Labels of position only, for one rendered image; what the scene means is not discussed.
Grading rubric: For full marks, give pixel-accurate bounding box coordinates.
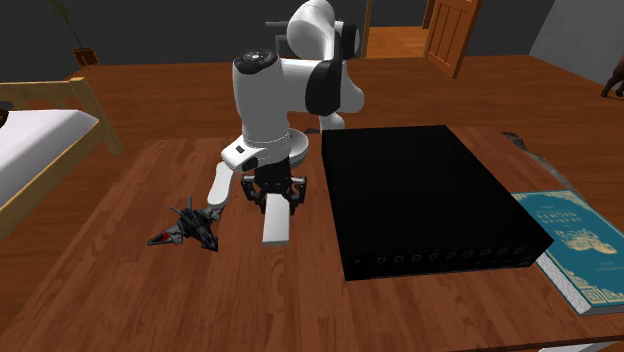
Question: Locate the black flat box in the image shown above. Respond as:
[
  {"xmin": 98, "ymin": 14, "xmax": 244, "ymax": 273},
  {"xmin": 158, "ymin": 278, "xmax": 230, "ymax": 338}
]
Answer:
[{"xmin": 320, "ymin": 124, "xmax": 555, "ymax": 283}]

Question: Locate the teal book with gold print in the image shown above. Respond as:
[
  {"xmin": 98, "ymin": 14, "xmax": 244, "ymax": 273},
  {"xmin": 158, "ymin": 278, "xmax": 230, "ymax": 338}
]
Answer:
[{"xmin": 510, "ymin": 188, "xmax": 624, "ymax": 317}]

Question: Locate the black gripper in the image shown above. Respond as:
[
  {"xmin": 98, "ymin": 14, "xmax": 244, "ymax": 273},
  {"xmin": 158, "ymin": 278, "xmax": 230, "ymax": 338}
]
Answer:
[{"xmin": 240, "ymin": 159, "xmax": 309, "ymax": 216}]

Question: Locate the wooden bed with white mattress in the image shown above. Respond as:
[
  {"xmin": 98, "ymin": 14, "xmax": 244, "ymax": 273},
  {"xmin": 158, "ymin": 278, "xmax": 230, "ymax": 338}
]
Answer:
[{"xmin": 0, "ymin": 76, "xmax": 126, "ymax": 245}]

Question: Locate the dark grey toy jet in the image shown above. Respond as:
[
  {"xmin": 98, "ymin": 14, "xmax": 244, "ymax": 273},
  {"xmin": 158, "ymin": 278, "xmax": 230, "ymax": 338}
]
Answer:
[{"xmin": 147, "ymin": 195, "xmax": 220, "ymax": 254}]

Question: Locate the brown wooden door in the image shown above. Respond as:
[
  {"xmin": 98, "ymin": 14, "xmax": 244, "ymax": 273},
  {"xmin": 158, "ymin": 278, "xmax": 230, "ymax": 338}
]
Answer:
[{"xmin": 421, "ymin": 0, "xmax": 485, "ymax": 80}]

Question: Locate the brown wooden table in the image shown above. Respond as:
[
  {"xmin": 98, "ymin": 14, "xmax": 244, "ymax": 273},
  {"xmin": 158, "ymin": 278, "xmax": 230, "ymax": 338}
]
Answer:
[{"xmin": 0, "ymin": 125, "xmax": 624, "ymax": 352}]

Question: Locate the white flat rectangular bar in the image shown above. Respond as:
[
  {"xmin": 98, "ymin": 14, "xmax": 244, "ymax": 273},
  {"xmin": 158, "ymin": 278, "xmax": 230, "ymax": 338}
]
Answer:
[{"xmin": 262, "ymin": 192, "xmax": 292, "ymax": 247}]

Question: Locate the dark brown animal figure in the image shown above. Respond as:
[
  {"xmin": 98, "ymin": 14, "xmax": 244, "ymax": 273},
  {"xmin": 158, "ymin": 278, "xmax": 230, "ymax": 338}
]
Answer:
[{"xmin": 599, "ymin": 54, "xmax": 624, "ymax": 99}]

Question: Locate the potted plant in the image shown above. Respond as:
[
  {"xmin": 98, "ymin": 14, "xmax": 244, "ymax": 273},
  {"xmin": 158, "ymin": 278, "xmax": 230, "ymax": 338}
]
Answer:
[{"xmin": 48, "ymin": 0, "xmax": 102, "ymax": 68}]

